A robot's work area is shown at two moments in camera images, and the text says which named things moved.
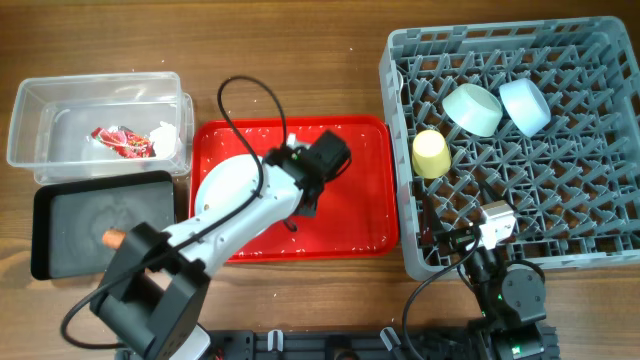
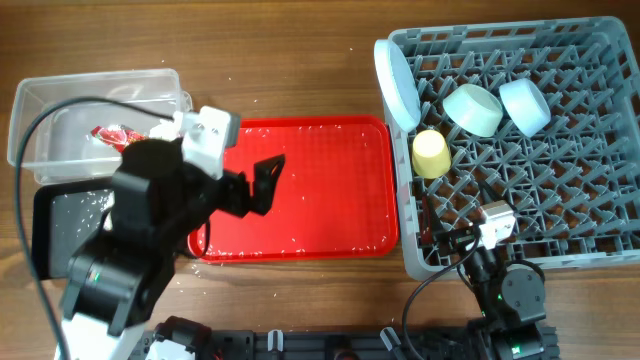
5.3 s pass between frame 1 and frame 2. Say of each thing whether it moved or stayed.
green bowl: stayed
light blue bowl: stayed
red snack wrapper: stayed
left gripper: moved
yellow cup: stayed
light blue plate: moved
